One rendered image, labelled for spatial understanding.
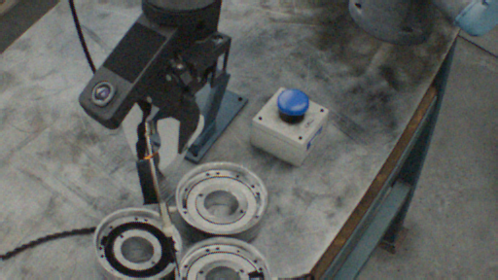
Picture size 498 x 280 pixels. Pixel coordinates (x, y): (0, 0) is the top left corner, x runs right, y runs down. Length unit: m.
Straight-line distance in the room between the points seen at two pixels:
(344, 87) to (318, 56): 0.07
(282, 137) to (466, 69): 1.56
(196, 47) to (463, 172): 1.48
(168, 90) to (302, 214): 0.29
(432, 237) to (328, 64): 0.93
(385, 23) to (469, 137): 1.11
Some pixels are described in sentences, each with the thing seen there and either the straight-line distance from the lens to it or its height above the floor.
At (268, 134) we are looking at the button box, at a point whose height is 0.83.
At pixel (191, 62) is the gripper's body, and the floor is 1.07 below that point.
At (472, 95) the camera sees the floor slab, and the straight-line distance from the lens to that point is 2.40.
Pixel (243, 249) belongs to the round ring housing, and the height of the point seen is 0.83.
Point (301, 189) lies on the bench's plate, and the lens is 0.99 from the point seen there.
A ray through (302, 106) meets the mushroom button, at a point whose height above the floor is 0.87.
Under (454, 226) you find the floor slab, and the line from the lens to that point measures 2.03.
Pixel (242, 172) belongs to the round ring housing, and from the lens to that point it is 0.95.
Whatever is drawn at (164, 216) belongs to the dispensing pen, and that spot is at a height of 0.89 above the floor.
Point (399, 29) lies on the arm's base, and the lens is 1.20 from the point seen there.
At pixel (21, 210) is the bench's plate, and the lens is 0.98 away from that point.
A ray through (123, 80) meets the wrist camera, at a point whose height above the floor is 1.08.
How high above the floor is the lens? 1.57
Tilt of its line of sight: 48 degrees down
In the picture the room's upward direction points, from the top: 5 degrees clockwise
